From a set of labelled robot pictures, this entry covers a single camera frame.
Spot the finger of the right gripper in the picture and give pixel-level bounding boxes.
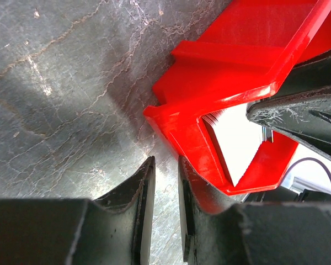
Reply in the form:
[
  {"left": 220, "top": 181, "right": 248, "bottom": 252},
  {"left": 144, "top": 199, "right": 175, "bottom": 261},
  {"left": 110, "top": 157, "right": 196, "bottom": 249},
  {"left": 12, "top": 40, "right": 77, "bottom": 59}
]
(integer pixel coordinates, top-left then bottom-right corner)
[
  {"left": 247, "top": 86, "right": 331, "bottom": 161},
  {"left": 278, "top": 50, "right": 331, "bottom": 97}
]

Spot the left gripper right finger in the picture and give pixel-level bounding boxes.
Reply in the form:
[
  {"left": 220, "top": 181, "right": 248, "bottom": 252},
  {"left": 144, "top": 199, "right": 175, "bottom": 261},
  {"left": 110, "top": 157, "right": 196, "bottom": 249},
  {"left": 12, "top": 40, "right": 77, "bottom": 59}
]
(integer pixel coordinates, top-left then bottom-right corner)
[{"left": 178, "top": 157, "right": 331, "bottom": 264}]

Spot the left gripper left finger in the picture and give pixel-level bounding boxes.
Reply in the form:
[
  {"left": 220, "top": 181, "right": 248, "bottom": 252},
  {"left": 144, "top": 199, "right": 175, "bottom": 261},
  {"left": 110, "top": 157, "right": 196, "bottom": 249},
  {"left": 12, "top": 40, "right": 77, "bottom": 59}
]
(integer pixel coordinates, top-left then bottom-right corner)
[{"left": 0, "top": 157, "right": 156, "bottom": 264}]

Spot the white credit card stack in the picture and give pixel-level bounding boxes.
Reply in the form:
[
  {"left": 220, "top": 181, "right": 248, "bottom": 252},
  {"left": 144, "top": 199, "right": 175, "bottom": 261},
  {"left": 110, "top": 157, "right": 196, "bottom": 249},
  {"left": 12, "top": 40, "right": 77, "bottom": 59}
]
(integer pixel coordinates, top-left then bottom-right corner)
[{"left": 202, "top": 103, "right": 274, "bottom": 186}]

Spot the red plastic bin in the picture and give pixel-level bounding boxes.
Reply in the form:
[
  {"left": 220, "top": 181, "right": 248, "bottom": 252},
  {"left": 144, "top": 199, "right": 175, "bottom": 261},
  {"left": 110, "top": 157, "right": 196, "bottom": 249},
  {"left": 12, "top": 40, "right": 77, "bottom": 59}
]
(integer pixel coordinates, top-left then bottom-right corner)
[{"left": 143, "top": 1, "right": 331, "bottom": 195}]

